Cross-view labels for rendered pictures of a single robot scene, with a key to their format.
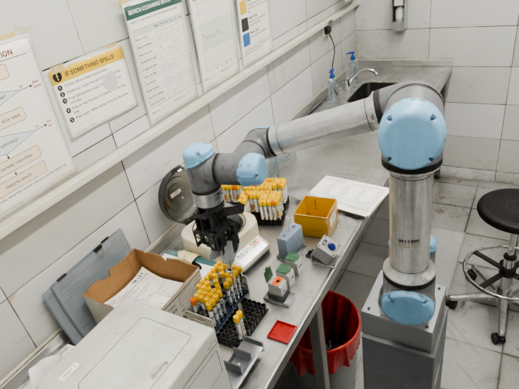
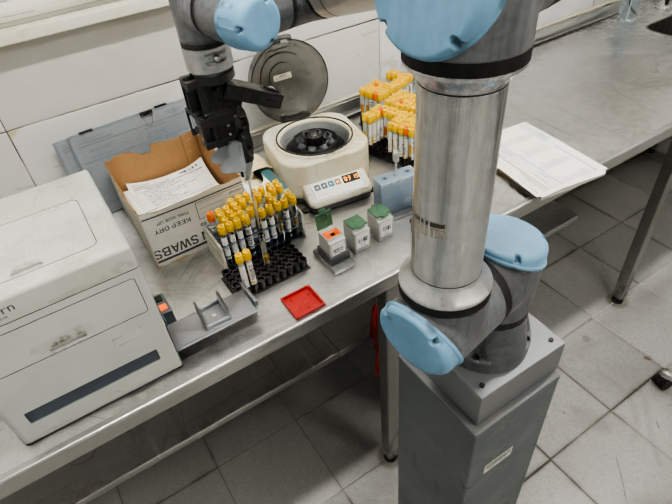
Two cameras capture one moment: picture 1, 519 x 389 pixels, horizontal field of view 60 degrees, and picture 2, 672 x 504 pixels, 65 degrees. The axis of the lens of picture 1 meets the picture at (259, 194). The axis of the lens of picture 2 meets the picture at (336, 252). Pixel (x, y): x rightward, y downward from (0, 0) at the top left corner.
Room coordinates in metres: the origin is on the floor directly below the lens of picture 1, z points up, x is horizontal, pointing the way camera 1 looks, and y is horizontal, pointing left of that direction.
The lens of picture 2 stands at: (0.29, -0.40, 1.66)
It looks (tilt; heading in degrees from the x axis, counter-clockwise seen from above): 41 degrees down; 26
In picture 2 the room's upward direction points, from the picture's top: 6 degrees counter-clockwise
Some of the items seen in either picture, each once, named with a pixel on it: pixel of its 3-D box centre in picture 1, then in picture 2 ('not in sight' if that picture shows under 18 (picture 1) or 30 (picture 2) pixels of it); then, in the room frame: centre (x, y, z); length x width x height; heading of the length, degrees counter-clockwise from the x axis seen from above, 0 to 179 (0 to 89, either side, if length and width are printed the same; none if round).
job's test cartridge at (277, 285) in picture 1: (277, 288); (332, 244); (1.06, -0.01, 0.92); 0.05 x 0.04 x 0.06; 56
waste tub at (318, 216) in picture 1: (316, 217); not in sight; (1.41, -0.20, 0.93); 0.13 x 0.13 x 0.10; 60
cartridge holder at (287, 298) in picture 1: (279, 294); (333, 253); (1.06, -0.01, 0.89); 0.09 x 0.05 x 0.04; 56
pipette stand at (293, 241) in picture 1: (290, 242); (395, 192); (1.28, -0.08, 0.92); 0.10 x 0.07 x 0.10; 138
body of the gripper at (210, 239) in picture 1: (213, 223); (215, 106); (0.96, 0.13, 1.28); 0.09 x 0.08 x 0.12; 146
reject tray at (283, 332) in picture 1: (282, 331); (302, 301); (0.92, 0.00, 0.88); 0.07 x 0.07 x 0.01; 56
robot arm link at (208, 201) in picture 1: (208, 195); (209, 57); (0.96, 0.12, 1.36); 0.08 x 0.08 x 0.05
